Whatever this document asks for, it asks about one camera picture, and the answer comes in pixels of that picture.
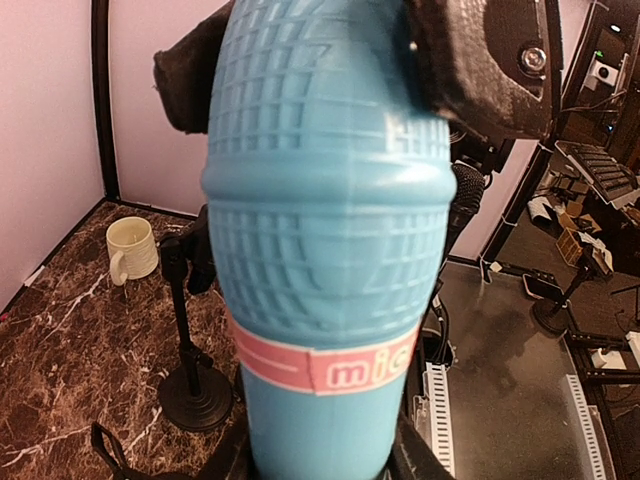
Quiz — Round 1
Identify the black tripod stand outside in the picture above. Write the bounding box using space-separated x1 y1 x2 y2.
530 244 616 335

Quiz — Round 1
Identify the black mic stand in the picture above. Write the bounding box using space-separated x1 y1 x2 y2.
158 206 233 433

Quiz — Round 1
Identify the black microphone orange base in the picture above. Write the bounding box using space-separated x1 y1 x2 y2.
442 163 485 261

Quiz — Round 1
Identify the beige mug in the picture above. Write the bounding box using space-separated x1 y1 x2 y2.
106 216 159 286

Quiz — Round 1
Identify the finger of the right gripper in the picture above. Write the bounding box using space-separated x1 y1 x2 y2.
405 0 563 140
153 15 225 134

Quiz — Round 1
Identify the white slotted cable duct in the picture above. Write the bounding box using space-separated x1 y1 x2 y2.
414 365 617 479

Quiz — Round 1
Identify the blue microphone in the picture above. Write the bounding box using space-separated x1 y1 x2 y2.
202 1 456 479

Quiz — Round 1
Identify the right black frame post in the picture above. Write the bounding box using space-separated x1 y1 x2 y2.
90 0 121 200

